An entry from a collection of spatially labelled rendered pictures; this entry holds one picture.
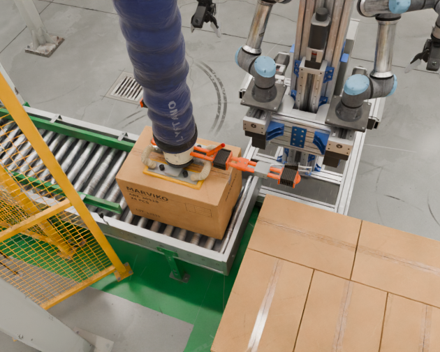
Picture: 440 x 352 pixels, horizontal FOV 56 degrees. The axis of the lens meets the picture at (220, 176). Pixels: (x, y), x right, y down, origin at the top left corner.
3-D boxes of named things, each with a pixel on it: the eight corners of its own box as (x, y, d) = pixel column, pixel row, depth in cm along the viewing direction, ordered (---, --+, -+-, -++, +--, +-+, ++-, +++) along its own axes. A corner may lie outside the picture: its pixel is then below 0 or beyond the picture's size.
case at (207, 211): (131, 214, 257) (114, 177, 224) (158, 164, 278) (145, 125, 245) (221, 240, 243) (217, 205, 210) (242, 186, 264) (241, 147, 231)
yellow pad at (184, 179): (142, 173, 225) (140, 168, 221) (151, 159, 230) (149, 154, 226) (200, 190, 216) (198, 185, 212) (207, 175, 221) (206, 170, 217)
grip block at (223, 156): (211, 167, 212) (210, 160, 207) (218, 153, 217) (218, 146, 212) (226, 171, 210) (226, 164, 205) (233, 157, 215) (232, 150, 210)
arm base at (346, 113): (337, 100, 236) (341, 86, 228) (364, 105, 232) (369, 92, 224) (332, 118, 228) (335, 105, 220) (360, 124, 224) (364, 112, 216)
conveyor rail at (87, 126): (-14, 114, 336) (-27, 98, 320) (-11, 110, 338) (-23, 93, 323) (255, 188, 280) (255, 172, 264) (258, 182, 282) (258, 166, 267)
